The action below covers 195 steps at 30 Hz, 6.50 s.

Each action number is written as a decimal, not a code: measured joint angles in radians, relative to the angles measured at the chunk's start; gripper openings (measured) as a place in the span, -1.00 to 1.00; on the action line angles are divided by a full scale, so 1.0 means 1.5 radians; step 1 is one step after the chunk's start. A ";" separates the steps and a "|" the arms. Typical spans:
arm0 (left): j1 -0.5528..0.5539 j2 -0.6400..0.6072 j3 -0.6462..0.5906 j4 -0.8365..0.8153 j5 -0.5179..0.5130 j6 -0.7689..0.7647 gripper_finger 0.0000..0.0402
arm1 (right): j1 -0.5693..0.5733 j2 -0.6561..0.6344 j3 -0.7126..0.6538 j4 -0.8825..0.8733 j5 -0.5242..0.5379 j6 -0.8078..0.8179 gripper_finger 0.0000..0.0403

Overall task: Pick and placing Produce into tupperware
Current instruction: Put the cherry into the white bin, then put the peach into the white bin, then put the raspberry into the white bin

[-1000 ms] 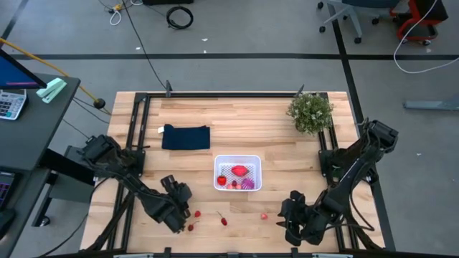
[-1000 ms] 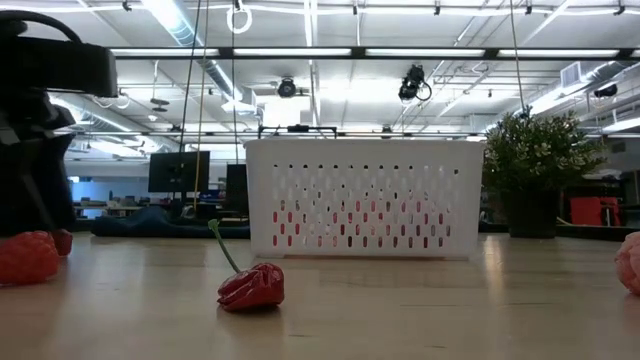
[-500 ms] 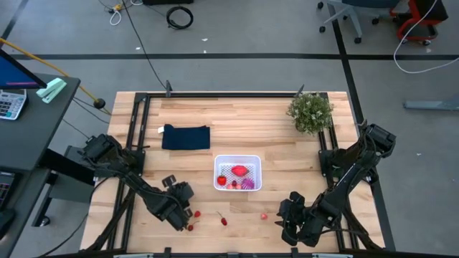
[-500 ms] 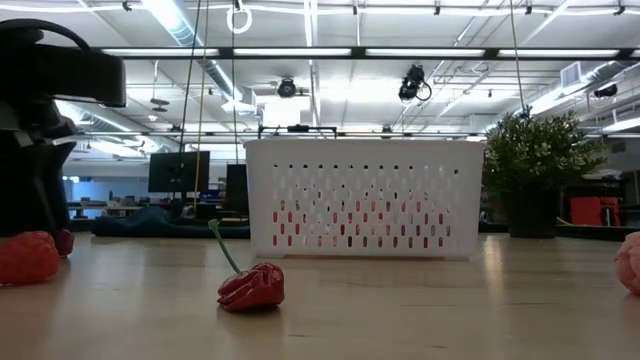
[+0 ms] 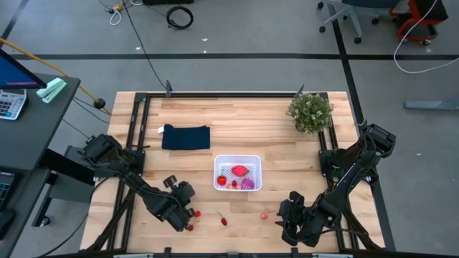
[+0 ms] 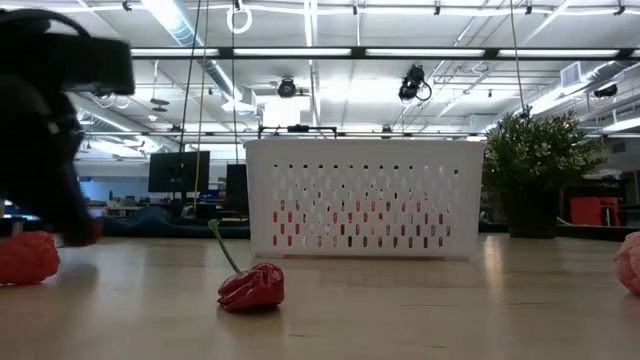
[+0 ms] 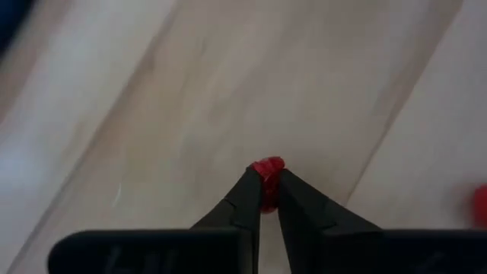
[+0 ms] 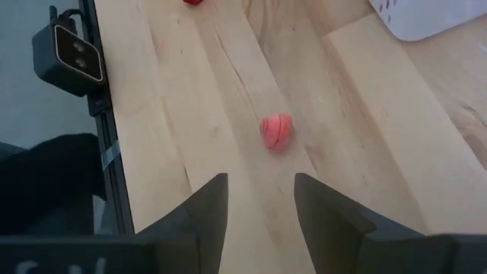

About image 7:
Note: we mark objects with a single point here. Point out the red raspberry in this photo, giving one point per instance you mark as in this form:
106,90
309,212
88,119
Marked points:
270,179
480,205

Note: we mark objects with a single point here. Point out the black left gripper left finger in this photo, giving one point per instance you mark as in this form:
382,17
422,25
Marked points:
239,217

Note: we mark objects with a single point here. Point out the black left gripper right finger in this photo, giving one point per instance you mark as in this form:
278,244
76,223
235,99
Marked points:
312,220

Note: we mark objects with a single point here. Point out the dark blue cloth bag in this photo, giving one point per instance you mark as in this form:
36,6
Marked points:
11,19

